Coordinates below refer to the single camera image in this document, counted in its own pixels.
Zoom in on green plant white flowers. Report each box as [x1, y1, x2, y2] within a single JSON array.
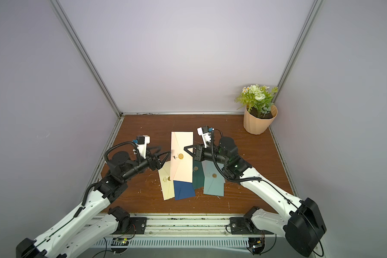
[[235, 84, 278, 119]]

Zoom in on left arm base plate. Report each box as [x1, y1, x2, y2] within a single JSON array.
[[114, 217, 147, 235]]

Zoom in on ribbed terracotta plant pot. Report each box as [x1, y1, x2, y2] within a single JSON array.
[[244, 105, 278, 135]]

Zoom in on right circuit board with wires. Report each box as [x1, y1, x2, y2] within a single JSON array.
[[247, 227, 277, 256]]

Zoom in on pink envelope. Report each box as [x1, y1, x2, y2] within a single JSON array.
[[170, 132, 194, 183]]

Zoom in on left circuit board with wires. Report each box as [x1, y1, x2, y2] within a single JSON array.
[[92, 224, 136, 258]]

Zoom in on navy blue envelope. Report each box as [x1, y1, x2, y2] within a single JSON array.
[[174, 181, 195, 201]]

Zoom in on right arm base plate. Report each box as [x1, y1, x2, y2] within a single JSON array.
[[226, 217, 274, 235]]

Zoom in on aluminium front rail frame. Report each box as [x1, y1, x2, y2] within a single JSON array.
[[55, 213, 323, 239]]

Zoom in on grey envelope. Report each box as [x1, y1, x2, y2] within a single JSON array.
[[202, 161, 225, 186]]

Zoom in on circuit board with wires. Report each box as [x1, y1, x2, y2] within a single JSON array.
[[247, 227, 277, 256], [92, 224, 136, 258]]

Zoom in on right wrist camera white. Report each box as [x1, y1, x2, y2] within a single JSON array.
[[197, 126, 214, 148]]

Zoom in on teal envelope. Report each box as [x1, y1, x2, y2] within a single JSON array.
[[203, 170, 225, 197]]

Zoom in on dark green envelope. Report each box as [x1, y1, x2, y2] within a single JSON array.
[[192, 160, 205, 190]]

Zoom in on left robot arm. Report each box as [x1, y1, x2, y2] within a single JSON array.
[[16, 135, 170, 258]]

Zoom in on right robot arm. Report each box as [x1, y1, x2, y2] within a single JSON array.
[[176, 126, 327, 258]]

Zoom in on white vented cable duct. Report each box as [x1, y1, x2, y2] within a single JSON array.
[[93, 238, 249, 249]]

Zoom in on cream yellow envelope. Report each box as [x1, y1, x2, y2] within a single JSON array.
[[158, 161, 175, 201]]

